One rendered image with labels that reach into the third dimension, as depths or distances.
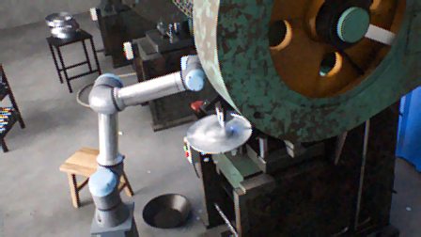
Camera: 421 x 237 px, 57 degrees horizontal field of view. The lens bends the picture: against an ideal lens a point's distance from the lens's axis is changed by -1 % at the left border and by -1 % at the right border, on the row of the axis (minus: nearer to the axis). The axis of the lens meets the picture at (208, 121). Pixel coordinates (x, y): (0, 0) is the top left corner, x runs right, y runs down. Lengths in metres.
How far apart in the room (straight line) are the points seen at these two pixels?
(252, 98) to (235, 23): 0.24
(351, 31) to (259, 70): 0.29
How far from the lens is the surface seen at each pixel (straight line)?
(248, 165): 1.76
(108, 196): 1.79
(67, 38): 4.51
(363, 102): 1.46
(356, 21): 1.22
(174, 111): 3.41
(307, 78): 1.36
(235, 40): 1.09
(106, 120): 1.74
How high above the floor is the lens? 1.70
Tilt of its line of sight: 30 degrees down
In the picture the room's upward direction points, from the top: 7 degrees counter-clockwise
